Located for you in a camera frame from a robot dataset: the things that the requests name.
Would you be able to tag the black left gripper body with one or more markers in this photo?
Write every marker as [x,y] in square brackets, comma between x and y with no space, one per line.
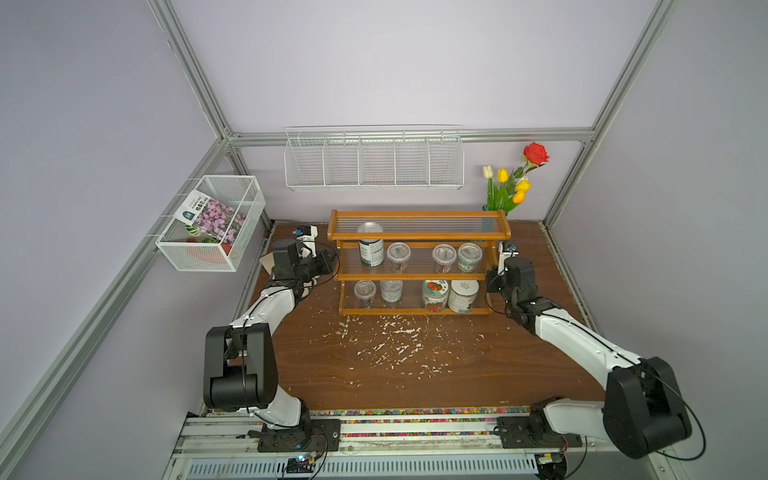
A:
[311,268]

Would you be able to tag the strawberry label can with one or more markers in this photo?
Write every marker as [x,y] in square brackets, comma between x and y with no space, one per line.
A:
[435,294]

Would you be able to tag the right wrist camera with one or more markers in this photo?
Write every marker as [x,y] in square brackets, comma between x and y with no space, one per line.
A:
[506,250]

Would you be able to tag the yellow and white tulips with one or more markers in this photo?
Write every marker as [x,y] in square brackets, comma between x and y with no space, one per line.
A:
[505,191]

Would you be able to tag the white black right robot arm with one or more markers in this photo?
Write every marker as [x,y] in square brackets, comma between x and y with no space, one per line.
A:
[642,411]

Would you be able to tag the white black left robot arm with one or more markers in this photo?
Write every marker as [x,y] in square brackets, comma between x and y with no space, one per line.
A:
[240,365]

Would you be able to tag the cream work glove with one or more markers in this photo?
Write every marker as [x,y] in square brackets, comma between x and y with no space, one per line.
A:
[267,262]

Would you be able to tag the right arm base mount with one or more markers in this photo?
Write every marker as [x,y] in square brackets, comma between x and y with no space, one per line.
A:
[533,431]

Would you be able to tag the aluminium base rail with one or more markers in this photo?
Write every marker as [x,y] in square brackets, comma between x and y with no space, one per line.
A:
[459,443]

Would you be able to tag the red rose flower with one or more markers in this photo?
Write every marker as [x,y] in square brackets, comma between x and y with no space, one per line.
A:
[536,154]

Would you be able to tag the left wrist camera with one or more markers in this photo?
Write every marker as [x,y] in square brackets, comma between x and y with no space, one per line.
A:
[306,236]

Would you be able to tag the white wire wall basket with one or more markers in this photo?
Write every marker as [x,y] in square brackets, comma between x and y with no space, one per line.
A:
[374,157]

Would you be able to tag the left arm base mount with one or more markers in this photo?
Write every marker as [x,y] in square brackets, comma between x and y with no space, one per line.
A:
[300,433]

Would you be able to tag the green label tin can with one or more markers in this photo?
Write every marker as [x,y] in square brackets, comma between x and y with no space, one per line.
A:
[371,250]

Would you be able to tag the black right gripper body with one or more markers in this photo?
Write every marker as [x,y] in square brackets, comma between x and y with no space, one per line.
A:
[495,282]

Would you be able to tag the white lid Ideal can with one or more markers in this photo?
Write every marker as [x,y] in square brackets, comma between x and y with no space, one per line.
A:
[462,296]

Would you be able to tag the wooden three-tier shelf rack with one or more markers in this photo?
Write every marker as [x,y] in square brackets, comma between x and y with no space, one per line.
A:
[422,232]

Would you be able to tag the white wire side basket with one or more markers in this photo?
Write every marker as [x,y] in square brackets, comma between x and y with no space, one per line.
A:
[187,254]

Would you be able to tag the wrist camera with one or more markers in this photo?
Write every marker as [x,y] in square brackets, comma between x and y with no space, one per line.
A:
[306,236]
[506,250]

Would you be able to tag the purple flower seed packet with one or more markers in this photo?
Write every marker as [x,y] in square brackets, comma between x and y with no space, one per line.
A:
[208,219]

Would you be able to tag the clear seed jar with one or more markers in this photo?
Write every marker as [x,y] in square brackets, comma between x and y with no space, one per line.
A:
[469,255]
[391,290]
[398,255]
[444,257]
[365,292]

